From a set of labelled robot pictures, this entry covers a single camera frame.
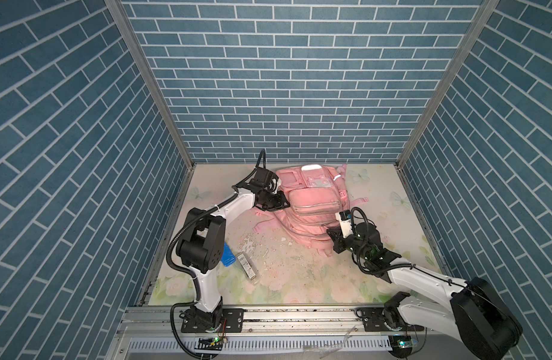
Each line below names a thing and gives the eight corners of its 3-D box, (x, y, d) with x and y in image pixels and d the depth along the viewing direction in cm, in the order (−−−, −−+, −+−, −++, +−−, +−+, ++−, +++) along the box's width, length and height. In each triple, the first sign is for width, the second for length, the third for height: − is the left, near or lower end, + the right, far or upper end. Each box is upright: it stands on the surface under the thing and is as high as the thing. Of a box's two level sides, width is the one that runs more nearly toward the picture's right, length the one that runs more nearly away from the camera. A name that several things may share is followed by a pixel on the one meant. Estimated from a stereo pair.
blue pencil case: (221, 266, 88) (219, 264, 86) (225, 245, 93) (224, 242, 92) (234, 266, 88) (233, 264, 86) (237, 245, 94) (236, 242, 92)
